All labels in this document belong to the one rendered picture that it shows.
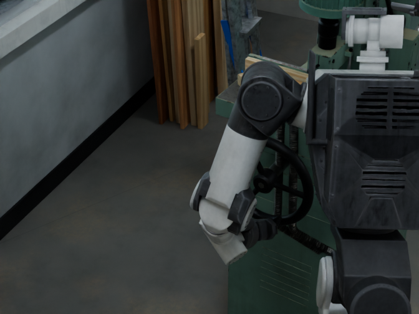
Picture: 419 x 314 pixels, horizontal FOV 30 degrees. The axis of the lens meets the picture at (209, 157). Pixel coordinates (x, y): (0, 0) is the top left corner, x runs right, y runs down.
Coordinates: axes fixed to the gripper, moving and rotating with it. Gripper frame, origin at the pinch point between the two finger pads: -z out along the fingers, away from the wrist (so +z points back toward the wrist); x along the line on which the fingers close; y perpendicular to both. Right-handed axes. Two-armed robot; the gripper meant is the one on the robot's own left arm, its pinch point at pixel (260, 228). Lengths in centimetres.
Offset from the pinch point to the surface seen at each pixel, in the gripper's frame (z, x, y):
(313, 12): -3, 20, 57
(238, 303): -54, -36, -30
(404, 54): -33, 36, 46
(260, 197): -27.9, -11.7, 7.7
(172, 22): -108, -83, 86
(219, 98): -12.5, -15.2, 38.4
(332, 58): -16, 20, 46
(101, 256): -57, -96, -12
